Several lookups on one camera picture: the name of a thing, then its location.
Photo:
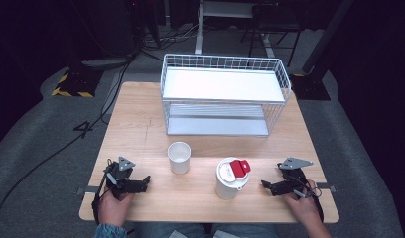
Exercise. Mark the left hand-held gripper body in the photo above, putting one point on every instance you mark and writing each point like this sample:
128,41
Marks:
119,180

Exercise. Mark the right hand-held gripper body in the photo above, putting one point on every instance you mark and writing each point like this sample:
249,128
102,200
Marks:
295,177

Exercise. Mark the white cup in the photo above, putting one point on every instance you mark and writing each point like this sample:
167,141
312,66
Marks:
179,158

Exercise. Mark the white tumbler with red lid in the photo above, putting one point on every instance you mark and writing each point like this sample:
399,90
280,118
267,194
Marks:
228,185

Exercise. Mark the person's left hand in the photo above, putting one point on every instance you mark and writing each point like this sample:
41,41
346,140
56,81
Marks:
112,210

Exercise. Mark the person's right hand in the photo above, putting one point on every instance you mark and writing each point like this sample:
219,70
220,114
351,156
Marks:
306,210

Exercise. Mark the grey table edge clamp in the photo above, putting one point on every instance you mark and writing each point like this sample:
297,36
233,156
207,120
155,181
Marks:
89,190
327,187

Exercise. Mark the black yellow striped stand base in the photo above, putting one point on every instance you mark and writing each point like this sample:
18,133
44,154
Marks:
74,84

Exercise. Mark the black slanted stand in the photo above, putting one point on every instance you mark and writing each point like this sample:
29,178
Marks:
318,53

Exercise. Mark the black chair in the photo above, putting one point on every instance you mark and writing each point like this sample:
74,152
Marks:
276,23

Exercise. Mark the white metal desk frame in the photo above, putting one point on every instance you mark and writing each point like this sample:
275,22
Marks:
199,33

